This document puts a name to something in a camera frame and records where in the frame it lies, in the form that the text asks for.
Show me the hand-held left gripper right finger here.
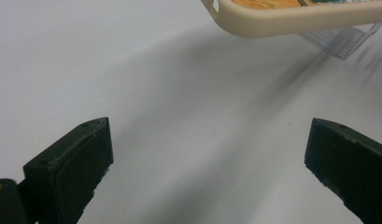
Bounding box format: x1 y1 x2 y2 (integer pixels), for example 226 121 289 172
304 118 382 224

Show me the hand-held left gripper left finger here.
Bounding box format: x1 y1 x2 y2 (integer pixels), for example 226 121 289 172
22 116 115 224

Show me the clear plastic box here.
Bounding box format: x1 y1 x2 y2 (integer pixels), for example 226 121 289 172
296 21 382 61

